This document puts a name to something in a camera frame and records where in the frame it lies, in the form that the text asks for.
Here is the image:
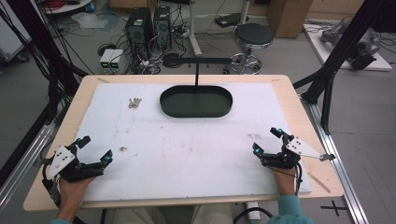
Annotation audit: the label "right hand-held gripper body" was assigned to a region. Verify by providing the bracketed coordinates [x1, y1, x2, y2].
[261, 134, 336, 170]

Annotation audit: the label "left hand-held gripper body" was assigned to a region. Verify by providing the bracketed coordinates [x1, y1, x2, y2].
[41, 145, 106, 183]

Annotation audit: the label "person's right hand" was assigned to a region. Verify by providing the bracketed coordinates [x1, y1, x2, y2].
[272, 167, 299, 197]

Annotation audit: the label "person's left hand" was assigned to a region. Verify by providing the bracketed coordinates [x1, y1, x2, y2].
[55, 176, 95, 220]

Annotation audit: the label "thin wooden stick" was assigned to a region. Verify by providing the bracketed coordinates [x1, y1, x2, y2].
[307, 172, 332, 194]

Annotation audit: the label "white table leg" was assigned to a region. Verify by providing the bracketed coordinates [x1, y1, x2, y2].
[246, 202, 262, 221]

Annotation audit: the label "person's legs beige trousers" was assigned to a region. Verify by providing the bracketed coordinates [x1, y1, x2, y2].
[106, 204, 234, 224]

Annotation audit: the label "white foam board mat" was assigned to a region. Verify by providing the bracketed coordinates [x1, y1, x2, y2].
[76, 81, 313, 203]

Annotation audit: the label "black oval tray key stand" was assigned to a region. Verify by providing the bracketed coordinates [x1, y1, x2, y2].
[159, 56, 233, 119]

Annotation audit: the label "white power supply box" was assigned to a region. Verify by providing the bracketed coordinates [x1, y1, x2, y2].
[109, 49, 125, 70]
[99, 49, 115, 70]

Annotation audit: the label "white floor board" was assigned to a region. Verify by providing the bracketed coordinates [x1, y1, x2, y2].
[303, 22, 393, 73]

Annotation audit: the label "black round floor disc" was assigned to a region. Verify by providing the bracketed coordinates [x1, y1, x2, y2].
[96, 42, 118, 57]

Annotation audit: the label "black round stool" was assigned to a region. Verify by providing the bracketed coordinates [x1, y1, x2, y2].
[230, 22, 276, 76]

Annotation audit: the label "brown cardboard box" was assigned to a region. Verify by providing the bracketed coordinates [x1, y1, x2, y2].
[266, 0, 314, 39]

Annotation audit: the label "grey robot device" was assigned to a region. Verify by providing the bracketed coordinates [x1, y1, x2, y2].
[320, 21, 381, 71]

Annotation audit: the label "clear plastic bag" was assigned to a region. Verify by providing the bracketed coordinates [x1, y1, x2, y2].
[71, 12, 121, 33]

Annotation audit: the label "flat black box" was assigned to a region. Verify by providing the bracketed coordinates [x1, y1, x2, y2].
[214, 12, 250, 29]

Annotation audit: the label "black computer tower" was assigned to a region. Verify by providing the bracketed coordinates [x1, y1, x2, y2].
[125, 7, 154, 59]
[152, 5, 173, 51]

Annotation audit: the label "white panel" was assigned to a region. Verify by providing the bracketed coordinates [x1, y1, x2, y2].
[0, 0, 33, 62]

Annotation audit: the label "white desk leg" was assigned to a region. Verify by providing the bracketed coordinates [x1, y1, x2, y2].
[186, 0, 204, 57]

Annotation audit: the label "round white table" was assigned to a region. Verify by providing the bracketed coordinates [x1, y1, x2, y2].
[43, 0, 94, 15]

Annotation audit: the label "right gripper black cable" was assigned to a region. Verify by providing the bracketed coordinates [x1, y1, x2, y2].
[293, 161, 304, 197]

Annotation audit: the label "aluminium rail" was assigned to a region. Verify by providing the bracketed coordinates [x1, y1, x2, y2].
[300, 92, 370, 224]
[0, 122, 59, 213]

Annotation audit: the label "black floor cable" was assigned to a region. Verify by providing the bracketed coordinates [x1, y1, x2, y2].
[232, 206, 275, 224]

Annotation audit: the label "black metal frame strut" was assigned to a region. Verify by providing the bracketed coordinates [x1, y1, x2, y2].
[292, 0, 390, 135]
[0, 0, 90, 125]

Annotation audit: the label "black cable coil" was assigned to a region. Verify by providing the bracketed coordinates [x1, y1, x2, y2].
[162, 52, 185, 69]

